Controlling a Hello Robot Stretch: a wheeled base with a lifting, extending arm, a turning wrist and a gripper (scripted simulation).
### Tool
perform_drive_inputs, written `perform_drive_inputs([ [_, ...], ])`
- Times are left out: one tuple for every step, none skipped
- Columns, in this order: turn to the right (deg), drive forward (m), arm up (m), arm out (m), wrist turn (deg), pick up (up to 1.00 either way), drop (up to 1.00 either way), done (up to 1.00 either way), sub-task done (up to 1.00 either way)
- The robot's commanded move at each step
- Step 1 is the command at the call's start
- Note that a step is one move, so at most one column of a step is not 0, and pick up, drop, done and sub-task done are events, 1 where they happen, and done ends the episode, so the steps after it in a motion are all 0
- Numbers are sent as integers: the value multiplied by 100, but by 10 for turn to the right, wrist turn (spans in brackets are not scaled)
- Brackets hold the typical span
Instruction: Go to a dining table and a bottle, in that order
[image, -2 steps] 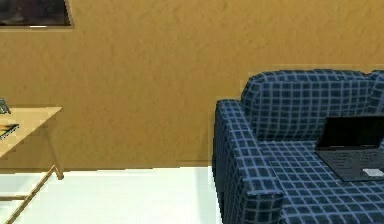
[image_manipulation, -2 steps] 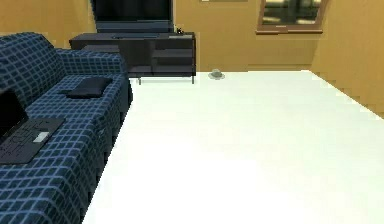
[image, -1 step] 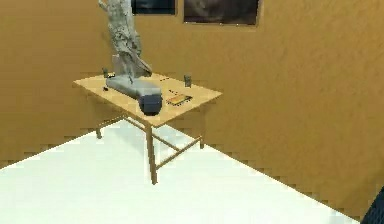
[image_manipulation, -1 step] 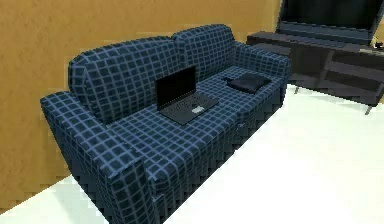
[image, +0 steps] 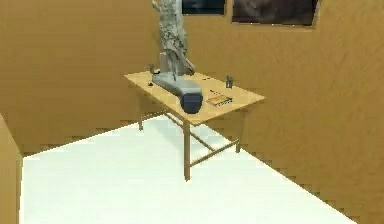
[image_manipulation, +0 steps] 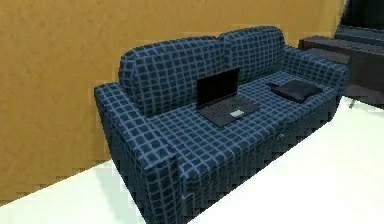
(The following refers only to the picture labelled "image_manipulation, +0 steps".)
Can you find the black open laptop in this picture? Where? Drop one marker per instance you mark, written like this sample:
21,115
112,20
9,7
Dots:
221,106

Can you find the blue checked sofa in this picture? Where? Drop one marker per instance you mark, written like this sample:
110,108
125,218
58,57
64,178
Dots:
186,150

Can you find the dark brown television stand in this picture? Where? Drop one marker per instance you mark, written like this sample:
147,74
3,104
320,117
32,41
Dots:
361,66

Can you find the black television set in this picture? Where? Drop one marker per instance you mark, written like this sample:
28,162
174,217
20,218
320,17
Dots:
363,20

